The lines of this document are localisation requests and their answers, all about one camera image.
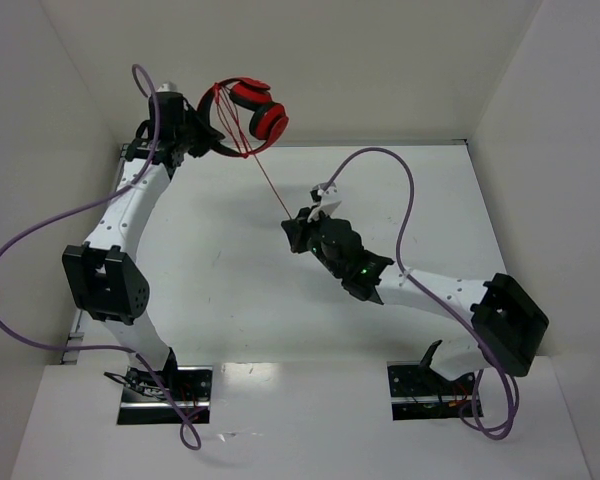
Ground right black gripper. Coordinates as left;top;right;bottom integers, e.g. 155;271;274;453
282;206;345;279

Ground red headphone cable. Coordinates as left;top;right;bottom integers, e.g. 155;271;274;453
211;83;296;221

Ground red black headphones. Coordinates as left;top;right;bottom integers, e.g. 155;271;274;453
196;77;289;158

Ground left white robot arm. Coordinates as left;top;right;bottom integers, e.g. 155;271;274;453
62;83;214;398

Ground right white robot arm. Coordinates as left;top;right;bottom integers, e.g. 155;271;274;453
281;207;549;394

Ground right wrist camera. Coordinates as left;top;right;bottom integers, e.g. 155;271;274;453
308;183;341;222

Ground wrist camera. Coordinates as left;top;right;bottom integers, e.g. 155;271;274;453
308;183;341;222
156;82;182;99

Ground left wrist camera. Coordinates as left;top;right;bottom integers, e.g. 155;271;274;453
156;82;182;99

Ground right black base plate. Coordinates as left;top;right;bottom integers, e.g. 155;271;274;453
387;362;476;421

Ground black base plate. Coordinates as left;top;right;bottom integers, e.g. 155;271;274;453
116;364;215;426
387;362;476;421

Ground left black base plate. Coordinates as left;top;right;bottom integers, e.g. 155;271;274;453
116;364;215;426

